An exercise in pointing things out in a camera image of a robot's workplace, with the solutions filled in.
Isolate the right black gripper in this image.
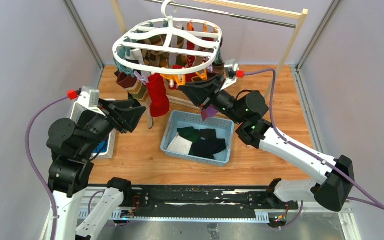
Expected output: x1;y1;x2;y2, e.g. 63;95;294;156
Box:
177;74;244;125

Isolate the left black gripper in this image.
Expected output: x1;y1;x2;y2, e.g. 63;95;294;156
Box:
78;96;147;157

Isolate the orange clothes peg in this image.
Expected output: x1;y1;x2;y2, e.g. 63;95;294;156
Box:
161;74;187;88
191;69;208;82

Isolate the beige striped ribbed sock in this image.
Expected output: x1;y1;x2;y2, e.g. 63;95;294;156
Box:
114;70;154;129

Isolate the lilac clothes peg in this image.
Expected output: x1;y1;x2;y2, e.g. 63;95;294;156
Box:
133;71;149;85

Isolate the black sock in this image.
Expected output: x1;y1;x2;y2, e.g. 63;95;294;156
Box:
189;128;227;160

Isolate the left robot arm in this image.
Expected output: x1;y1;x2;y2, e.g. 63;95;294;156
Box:
46;99;146;240

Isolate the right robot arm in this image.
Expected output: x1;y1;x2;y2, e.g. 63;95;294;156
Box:
178;74;355;212

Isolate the white oval clip hanger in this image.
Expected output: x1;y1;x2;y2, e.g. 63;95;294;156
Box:
112;0;223;75

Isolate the purple mustard hanging sock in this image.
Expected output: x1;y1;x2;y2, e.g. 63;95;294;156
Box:
200;105;218;121

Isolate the olive tan hanging sock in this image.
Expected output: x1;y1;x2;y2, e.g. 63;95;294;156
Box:
212;58;225;75

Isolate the light blue plastic basket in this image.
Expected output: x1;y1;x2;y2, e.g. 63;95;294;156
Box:
160;110;234;167

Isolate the blue cloth in basket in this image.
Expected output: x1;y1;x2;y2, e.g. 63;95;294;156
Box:
92;140;109;155

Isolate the dark green sock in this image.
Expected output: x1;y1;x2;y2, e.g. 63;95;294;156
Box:
177;126;201;143

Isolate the white plastic basket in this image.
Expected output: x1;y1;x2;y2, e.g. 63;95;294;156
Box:
70;102;116;160

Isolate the white hanging sock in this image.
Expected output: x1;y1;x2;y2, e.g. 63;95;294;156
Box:
125;48;145;65

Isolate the argyle brown hanging sock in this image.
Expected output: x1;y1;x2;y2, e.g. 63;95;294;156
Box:
138;34;170;68

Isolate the white sock in basket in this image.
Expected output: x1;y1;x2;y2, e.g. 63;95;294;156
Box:
167;135;193;155

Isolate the metal rack rod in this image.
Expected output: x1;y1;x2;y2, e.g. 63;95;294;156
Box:
142;0;297;29

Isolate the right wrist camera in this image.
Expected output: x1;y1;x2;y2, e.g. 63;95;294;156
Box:
221;59;239;90

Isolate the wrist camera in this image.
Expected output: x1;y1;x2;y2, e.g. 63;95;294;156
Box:
221;59;239;90
77;86;100;112

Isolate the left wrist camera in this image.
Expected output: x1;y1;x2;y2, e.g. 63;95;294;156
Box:
77;86;100;112

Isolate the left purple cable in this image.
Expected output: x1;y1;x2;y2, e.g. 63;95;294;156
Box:
25;89;80;240

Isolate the purple cable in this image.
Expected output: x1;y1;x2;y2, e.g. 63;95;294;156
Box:
25;89;80;240
235;68;384;229

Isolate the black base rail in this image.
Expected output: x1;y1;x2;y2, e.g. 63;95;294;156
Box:
121;184;300;220

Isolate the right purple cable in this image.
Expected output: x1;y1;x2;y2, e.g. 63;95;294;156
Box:
235;68;384;229

